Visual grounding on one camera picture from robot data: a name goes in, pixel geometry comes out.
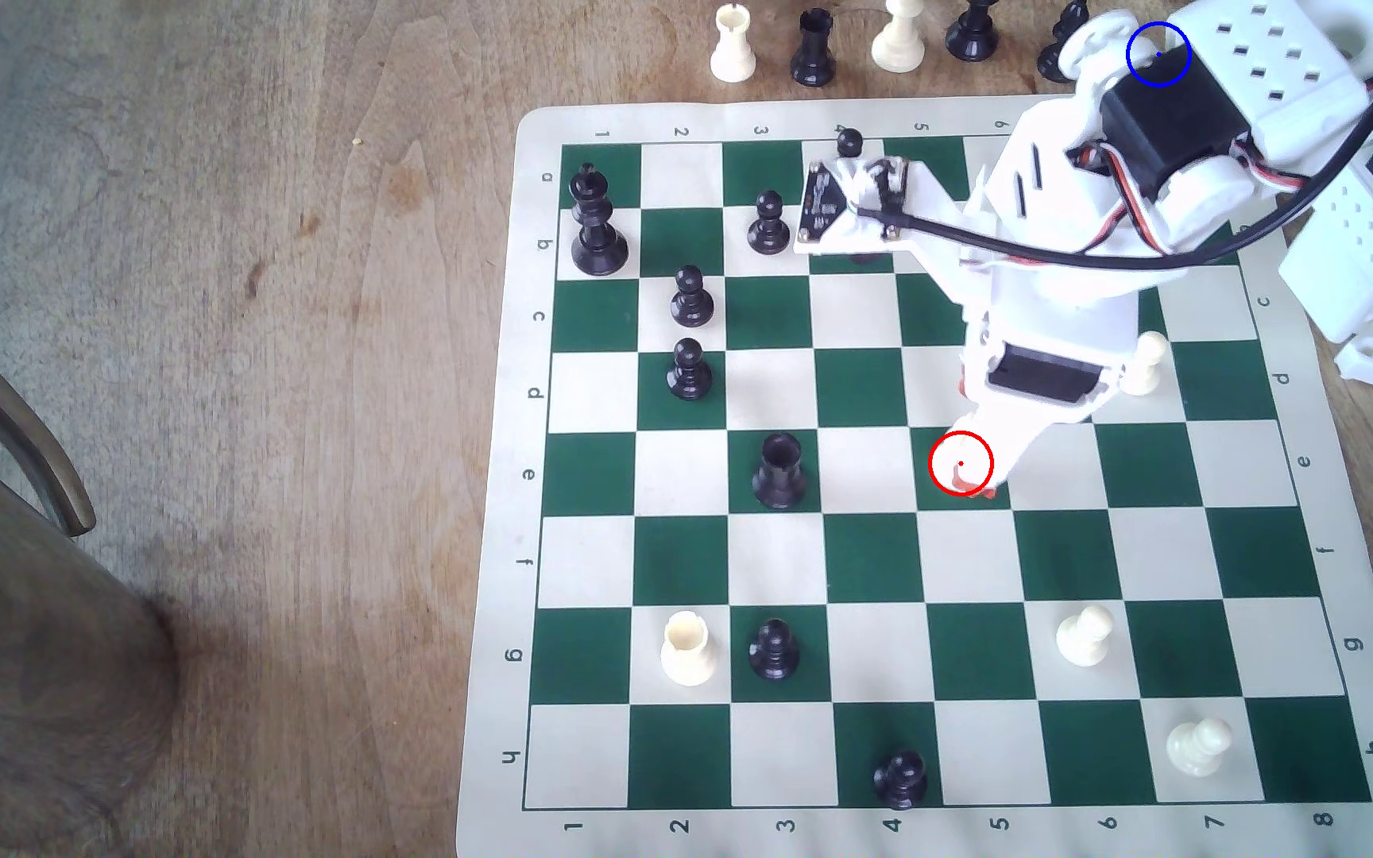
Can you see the white chess rook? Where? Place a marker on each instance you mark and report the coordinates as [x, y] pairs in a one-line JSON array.
[[687, 653], [733, 48]]

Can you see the dark wooden chair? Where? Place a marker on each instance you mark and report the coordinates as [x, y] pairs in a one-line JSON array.
[[31, 667]]

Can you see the green white chess mat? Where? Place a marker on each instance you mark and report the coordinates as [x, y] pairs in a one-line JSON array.
[[687, 560]]

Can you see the black chess bishop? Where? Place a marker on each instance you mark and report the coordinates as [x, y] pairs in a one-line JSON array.
[[1056, 57]]

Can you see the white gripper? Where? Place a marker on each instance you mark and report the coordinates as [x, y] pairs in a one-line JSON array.
[[1040, 378]]

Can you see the black chess pawn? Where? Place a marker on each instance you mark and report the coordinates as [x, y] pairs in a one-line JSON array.
[[900, 782], [688, 376], [774, 653], [768, 229], [849, 143], [691, 303]]

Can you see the white chess pawn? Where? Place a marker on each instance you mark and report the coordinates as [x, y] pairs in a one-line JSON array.
[[1082, 640], [1194, 748], [1149, 358], [956, 468]]

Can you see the black chess king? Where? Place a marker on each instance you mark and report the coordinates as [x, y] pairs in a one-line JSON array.
[[597, 238]]

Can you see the black chess rook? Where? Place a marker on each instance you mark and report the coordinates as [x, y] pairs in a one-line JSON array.
[[780, 477], [813, 54]]

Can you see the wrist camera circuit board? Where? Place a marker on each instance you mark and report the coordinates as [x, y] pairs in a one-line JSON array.
[[826, 203]]

